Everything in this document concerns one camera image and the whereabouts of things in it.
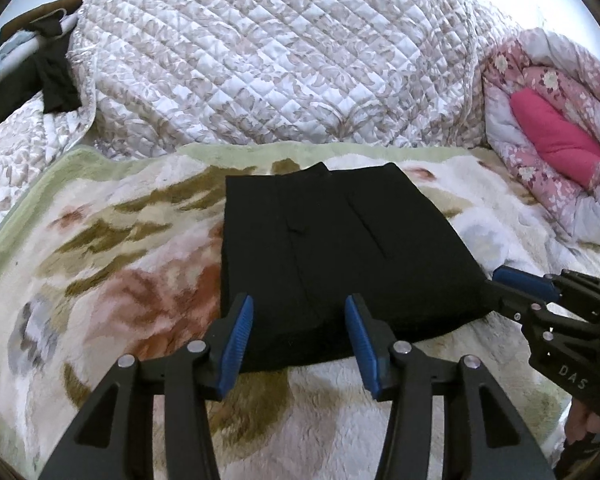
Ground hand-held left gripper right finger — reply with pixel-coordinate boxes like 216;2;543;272
344;294;556;480

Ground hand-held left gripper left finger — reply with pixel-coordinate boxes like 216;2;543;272
39;294;255;480

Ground pink floral comforter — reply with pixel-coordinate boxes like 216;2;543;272
482;27;600;247

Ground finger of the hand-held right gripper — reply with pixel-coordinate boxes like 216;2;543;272
492;266;568;306
482;280;548;333

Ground magenta pillow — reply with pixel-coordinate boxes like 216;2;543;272
510;87;600;192

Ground black garment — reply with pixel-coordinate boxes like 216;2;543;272
0;2;83;113

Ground black pants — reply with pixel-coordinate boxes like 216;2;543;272
220;162;496;373

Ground floral fleece blanket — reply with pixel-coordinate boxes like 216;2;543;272
0;142;600;480

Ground beige quilted bedspread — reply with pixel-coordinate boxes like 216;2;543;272
0;0;486;251

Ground person's right hand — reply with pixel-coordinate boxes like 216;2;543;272
565;400;600;448

